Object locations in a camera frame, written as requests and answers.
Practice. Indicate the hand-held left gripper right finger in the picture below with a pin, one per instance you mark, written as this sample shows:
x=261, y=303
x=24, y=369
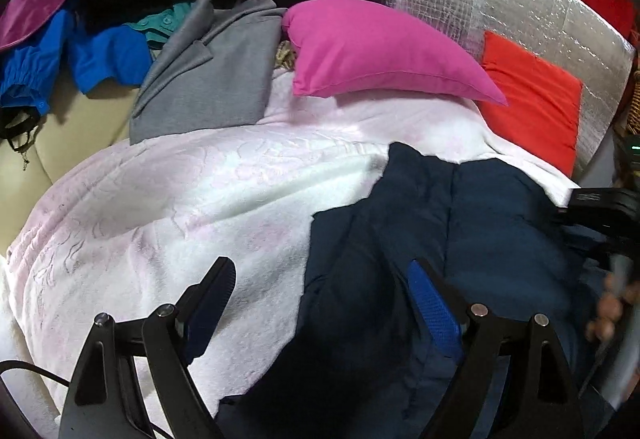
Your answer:
x=430, y=304

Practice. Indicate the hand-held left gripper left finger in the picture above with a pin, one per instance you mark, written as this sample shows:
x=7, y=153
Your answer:
x=215, y=299

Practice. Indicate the navy blue padded garment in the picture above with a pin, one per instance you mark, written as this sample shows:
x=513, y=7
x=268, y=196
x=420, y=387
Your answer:
x=475, y=229

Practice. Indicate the person's right forearm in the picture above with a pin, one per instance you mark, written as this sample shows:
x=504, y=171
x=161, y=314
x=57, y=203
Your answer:
x=622, y=374

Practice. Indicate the person's right hand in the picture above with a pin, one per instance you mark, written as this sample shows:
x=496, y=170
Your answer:
x=610, y=314

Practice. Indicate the pale pink fluffy blanket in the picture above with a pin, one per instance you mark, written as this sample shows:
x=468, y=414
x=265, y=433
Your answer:
x=175, y=199

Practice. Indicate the red-orange pillow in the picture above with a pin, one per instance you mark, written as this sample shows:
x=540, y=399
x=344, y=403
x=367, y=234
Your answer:
x=535, y=104

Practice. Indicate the beige sofa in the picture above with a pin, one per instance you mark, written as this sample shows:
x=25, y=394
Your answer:
x=75, y=129

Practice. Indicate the silver foil insulation sheet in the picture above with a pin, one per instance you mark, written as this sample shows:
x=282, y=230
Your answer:
x=525, y=4

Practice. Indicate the grey garment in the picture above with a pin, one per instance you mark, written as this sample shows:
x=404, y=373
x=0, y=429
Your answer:
x=215, y=69

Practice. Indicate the brown patterned cloth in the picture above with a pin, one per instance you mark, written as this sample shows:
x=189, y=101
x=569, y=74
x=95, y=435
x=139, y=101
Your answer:
x=286, y=55

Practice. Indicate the magenta pillow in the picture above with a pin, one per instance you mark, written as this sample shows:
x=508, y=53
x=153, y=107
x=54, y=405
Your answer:
x=375, y=49

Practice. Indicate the bright blue garment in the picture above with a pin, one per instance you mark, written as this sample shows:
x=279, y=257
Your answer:
x=105, y=59

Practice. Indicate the teal garment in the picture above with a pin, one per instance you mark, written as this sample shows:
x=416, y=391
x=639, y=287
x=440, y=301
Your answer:
x=160, y=21

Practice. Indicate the black garment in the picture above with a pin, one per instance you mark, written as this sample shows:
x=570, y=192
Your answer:
x=125, y=4

